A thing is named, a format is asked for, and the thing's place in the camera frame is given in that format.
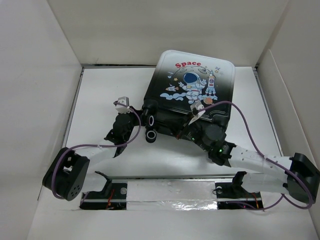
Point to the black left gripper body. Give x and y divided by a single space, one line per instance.
133 119

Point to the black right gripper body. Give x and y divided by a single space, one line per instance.
193 133

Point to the black white space suitcase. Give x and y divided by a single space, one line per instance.
183 79

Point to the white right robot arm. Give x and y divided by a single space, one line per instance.
294 175

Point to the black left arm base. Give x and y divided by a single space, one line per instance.
100 192

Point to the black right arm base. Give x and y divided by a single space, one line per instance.
229 198

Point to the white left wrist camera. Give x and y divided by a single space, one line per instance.
122 102

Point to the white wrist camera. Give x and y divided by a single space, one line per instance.
122 102
197 110

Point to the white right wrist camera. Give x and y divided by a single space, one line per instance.
197 110

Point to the aluminium mounting rail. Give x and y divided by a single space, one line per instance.
164 200

